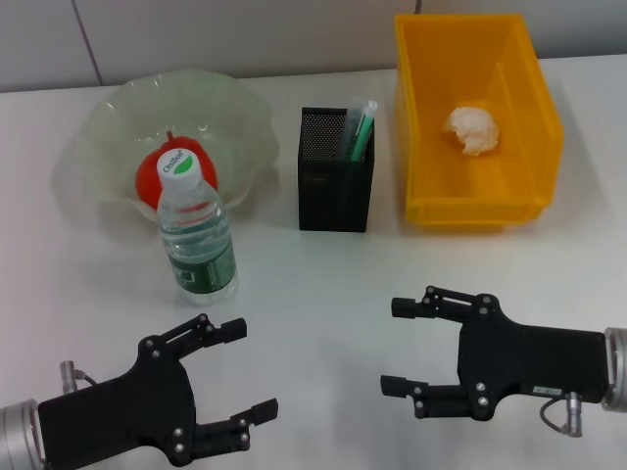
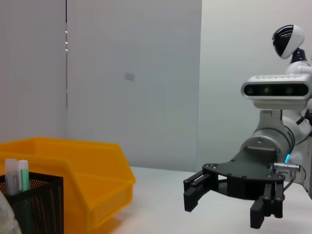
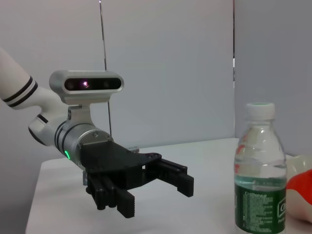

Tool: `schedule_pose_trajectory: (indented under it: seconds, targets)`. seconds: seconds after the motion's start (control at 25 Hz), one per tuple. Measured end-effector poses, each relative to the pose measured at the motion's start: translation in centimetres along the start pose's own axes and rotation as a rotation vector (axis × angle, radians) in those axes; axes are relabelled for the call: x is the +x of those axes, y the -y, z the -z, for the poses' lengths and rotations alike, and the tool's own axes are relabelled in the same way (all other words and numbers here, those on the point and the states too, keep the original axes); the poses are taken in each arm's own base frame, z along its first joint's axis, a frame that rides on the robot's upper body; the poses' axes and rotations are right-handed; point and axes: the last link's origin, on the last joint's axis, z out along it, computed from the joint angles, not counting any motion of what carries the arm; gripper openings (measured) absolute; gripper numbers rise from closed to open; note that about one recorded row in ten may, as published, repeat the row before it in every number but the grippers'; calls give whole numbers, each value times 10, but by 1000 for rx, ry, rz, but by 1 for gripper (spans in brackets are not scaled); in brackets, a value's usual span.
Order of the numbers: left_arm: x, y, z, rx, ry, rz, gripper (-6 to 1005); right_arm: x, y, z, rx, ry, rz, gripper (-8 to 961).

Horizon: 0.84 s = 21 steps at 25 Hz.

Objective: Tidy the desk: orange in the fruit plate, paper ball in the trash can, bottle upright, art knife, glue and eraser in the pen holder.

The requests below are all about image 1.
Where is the translucent wavy fruit plate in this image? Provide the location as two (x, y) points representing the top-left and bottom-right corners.
(80, 70), (281, 221)

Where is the white paper ball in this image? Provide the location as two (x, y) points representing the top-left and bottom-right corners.
(442, 106), (502, 158)

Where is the grey marker pen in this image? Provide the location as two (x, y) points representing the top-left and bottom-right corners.
(334, 96), (366, 163)

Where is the green pen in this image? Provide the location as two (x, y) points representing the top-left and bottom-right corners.
(346, 100), (379, 163)

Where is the yellow plastic storage bin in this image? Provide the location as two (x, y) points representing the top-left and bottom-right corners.
(394, 13), (564, 231)

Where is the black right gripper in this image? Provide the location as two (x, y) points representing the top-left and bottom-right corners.
(380, 285), (608, 422)

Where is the red apple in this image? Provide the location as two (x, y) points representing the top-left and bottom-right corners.
(135, 130), (219, 207)

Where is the black mesh pen holder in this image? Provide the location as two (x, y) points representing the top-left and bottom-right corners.
(297, 106), (377, 234)

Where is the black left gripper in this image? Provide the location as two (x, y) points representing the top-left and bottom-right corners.
(37, 314), (279, 466)

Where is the clear green-label water bottle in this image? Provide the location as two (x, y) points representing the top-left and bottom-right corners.
(155, 149), (240, 307)

